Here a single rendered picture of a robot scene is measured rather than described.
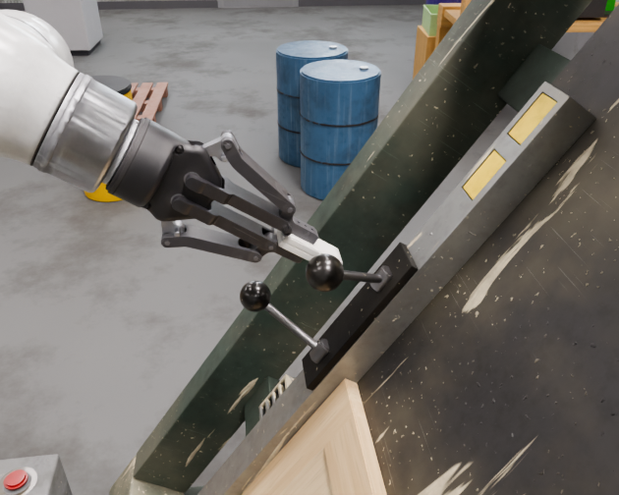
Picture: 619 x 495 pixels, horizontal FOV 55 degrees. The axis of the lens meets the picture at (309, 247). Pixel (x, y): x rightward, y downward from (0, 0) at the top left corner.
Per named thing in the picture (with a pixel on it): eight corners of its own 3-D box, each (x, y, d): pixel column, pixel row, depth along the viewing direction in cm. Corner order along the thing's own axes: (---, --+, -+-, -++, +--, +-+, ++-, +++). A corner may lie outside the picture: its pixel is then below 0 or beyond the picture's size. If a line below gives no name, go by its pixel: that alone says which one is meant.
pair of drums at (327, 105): (357, 140, 489) (362, 36, 445) (380, 201, 398) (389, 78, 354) (276, 143, 485) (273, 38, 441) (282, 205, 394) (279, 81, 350)
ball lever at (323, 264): (368, 280, 68) (291, 271, 58) (389, 255, 67) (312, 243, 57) (388, 303, 66) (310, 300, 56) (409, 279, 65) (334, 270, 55)
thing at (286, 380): (276, 412, 84) (258, 406, 83) (304, 381, 82) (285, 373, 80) (278, 435, 81) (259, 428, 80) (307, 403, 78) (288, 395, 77)
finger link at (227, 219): (177, 194, 53) (169, 207, 54) (280, 248, 58) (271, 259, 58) (179, 176, 56) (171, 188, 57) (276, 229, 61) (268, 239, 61)
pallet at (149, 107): (152, 132, 506) (150, 121, 501) (64, 133, 504) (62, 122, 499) (173, 91, 601) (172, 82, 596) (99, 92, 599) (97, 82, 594)
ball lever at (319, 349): (324, 360, 73) (241, 292, 74) (342, 340, 71) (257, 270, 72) (315, 375, 69) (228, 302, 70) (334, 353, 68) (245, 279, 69)
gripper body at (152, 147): (145, 97, 54) (235, 146, 57) (106, 171, 57) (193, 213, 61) (137, 128, 47) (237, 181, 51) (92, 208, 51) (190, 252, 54)
